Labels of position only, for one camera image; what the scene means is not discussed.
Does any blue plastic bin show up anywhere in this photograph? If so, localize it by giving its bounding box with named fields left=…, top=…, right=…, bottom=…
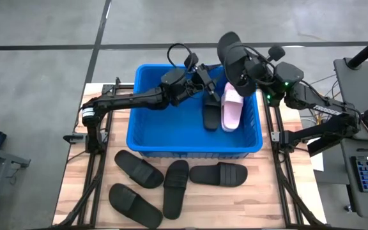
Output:
left=126, top=63, right=264, bottom=160

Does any black aluminium frame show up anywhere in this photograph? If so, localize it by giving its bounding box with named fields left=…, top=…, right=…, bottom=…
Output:
left=52, top=76, right=123, bottom=229
left=262, top=92, right=325, bottom=228

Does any small black bracket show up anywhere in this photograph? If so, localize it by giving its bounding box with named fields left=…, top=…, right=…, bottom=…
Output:
left=63, top=133, right=88, bottom=145

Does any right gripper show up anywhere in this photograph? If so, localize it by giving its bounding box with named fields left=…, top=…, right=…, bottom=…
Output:
left=236, top=57, right=272, bottom=86

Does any dark grey desk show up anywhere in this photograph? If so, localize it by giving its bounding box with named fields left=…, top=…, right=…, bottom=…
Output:
left=333, top=57, right=368, bottom=113
left=339, top=139, right=368, bottom=220

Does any pink slide sandal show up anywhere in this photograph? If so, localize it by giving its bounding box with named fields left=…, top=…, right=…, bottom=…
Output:
left=220, top=82, right=245, bottom=133

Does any black camera cable loop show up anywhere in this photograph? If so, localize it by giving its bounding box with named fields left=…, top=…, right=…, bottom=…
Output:
left=234, top=43, right=276, bottom=70
left=166, top=42, right=194, bottom=70

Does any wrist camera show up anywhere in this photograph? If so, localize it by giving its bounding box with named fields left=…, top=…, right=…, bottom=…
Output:
left=267, top=45, right=286, bottom=63
left=183, top=52, right=200, bottom=68

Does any black slide sandal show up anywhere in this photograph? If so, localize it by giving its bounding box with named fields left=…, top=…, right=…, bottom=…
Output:
left=162, top=159, right=190, bottom=220
left=108, top=183, right=164, bottom=229
left=188, top=162, right=249, bottom=188
left=217, top=31, right=258, bottom=98
left=114, top=149, right=165, bottom=189
left=202, top=95, right=222, bottom=132

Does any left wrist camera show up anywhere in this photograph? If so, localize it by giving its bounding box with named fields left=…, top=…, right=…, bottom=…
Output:
left=183, top=52, right=200, bottom=68

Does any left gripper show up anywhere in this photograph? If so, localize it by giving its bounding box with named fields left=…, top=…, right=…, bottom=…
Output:
left=194, top=63, right=222, bottom=104

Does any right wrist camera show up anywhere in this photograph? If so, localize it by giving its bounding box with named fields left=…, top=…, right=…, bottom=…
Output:
left=267, top=45, right=286, bottom=63

